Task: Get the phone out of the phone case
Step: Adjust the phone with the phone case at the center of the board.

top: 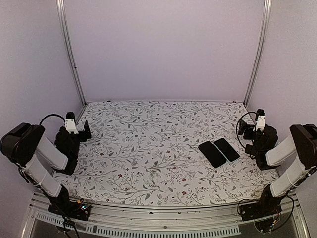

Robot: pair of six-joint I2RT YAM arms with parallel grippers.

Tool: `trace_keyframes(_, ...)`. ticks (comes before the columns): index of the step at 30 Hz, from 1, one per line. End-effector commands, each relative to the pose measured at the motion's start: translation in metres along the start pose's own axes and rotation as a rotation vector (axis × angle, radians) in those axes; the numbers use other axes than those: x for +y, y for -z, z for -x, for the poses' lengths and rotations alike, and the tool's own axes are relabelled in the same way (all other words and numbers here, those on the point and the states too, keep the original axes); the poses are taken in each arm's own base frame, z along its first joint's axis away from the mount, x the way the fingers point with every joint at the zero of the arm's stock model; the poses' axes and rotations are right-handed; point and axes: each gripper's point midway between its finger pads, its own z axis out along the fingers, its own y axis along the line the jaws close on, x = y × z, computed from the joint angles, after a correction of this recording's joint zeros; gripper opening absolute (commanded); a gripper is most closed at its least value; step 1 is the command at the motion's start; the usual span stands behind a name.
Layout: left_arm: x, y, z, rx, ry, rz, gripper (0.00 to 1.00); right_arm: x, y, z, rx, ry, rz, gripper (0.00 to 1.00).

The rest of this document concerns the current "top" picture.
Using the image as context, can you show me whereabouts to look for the phone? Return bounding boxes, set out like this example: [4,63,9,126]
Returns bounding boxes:
[214,138,240,163]

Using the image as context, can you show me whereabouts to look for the black phone case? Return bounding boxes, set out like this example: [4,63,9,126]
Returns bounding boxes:
[198,141,226,168]

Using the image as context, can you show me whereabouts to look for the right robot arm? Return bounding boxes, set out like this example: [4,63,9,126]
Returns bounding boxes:
[237,121,317,221]

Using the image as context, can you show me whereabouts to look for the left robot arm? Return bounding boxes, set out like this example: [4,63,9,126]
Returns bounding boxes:
[0,123,90,215]

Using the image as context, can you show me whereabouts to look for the floral patterned table mat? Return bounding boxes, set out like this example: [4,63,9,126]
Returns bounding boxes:
[53,101,278,206]

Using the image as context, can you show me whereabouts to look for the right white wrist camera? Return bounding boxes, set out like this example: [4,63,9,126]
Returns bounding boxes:
[255,109,266,131]

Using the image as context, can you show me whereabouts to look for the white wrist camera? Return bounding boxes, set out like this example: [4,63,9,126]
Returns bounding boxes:
[255,109,266,131]
[64,112,79,135]

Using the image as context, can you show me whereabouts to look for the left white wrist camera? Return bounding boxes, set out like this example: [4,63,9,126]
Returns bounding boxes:
[64,112,79,135]

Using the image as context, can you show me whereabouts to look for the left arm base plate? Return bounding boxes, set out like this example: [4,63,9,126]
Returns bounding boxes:
[48,202,91,221]

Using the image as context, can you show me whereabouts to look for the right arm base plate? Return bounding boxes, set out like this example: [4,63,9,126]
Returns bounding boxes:
[237,202,282,233]

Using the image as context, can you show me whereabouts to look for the front aluminium rail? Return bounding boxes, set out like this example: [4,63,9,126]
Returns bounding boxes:
[21,192,312,238]

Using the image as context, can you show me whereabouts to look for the left aluminium frame post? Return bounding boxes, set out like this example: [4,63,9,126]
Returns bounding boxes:
[56,0,87,106]

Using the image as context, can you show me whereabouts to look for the aluminium frame post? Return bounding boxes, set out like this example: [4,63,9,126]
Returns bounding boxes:
[243,0,272,107]
[56,0,87,106]

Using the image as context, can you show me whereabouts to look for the right aluminium frame post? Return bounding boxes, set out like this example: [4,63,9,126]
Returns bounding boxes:
[243,0,272,107]

